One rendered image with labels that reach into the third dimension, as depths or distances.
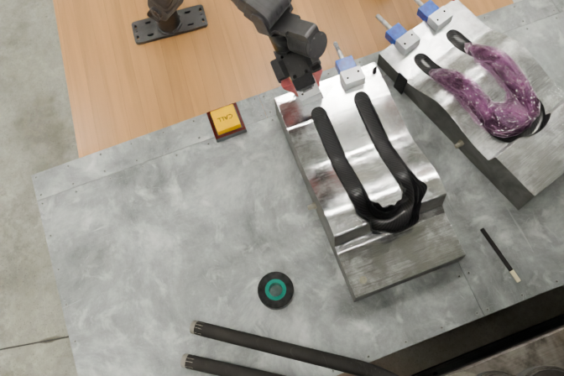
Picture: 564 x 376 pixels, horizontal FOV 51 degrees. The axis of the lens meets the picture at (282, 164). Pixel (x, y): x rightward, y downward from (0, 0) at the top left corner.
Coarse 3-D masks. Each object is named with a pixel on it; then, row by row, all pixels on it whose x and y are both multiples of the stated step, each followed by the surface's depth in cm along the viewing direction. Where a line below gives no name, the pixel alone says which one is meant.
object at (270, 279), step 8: (272, 272) 133; (280, 272) 133; (264, 280) 133; (272, 280) 133; (280, 280) 133; (288, 280) 133; (264, 288) 132; (288, 288) 132; (264, 296) 132; (272, 296) 132; (280, 296) 132; (288, 296) 131; (264, 304) 131; (272, 304) 131; (280, 304) 131; (288, 304) 133
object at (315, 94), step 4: (316, 84) 137; (316, 88) 137; (300, 92) 137; (304, 92) 137; (308, 92) 137; (312, 92) 137; (316, 92) 137; (320, 92) 137; (300, 96) 137; (304, 96) 137; (308, 96) 137; (312, 96) 137; (316, 96) 138; (320, 96) 139; (300, 100) 137; (304, 100) 137; (308, 100) 139; (312, 100) 140; (316, 100) 142; (304, 104) 141
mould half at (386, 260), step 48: (288, 96) 142; (336, 96) 142; (384, 96) 142; (336, 192) 130; (384, 192) 128; (432, 192) 128; (336, 240) 128; (384, 240) 132; (432, 240) 132; (384, 288) 131
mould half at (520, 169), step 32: (416, 32) 151; (480, 32) 150; (384, 64) 150; (448, 64) 146; (416, 96) 146; (448, 96) 140; (544, 96) 141; (448, 128) 143; (480, 128) 138; (544, 128) 134; (480, 160) 139; (512, 160) 132; (544, 160) 132; (512, 192) 136
